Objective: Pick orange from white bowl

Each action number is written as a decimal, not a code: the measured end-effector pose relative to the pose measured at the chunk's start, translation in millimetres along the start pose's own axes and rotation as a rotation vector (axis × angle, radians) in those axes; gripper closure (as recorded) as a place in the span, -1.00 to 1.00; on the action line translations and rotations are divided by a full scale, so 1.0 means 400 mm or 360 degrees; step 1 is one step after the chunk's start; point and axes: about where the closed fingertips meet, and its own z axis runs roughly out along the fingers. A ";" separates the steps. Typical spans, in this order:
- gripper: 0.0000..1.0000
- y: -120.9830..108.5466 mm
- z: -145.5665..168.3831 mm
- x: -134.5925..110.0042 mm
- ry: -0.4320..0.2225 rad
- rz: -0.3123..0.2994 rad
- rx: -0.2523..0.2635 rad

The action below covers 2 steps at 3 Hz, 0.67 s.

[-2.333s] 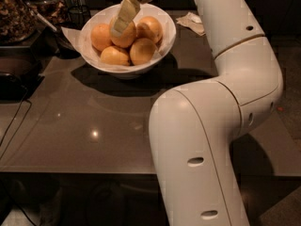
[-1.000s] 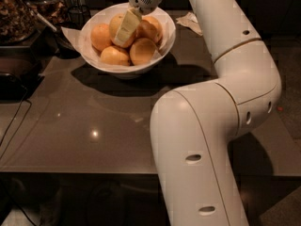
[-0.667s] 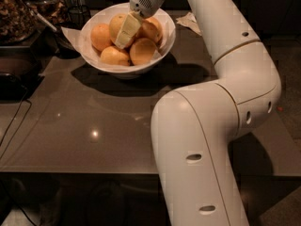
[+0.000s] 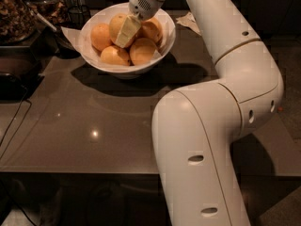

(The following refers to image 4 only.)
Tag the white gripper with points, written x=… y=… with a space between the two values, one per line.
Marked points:
x=140 y=3

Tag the orange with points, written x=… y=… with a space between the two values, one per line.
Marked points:
x=115 y=56
x=152 y=30
x=100 y=37
x=142 y=51
x=115 y=25

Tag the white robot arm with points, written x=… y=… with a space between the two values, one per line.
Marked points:
x=194 y=126

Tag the white ceramic bowl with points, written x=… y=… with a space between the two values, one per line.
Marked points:
x=130 y=71

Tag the crumpled paper napkin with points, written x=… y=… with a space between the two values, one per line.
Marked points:
x=188 y=20

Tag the dark round pot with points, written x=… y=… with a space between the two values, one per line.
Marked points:
x=65 y=49

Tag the small glass snack jar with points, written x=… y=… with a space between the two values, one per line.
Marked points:
x=54 y=11

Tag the metal serving spoon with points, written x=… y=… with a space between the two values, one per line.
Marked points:
x=41 y=18

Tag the large glass snack jar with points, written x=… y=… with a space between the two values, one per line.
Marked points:
x=16 y=21

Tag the black wire cup holder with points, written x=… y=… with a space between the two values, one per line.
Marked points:
x=79 y=15

